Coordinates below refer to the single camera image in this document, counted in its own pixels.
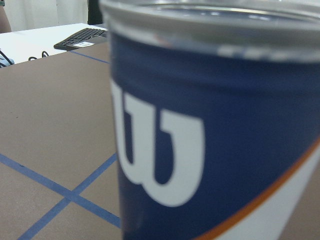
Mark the black keyboard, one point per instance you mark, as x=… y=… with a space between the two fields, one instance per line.
x=83 y=38

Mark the clear tennis ball can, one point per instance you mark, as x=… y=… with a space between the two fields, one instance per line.
x=216 y=107

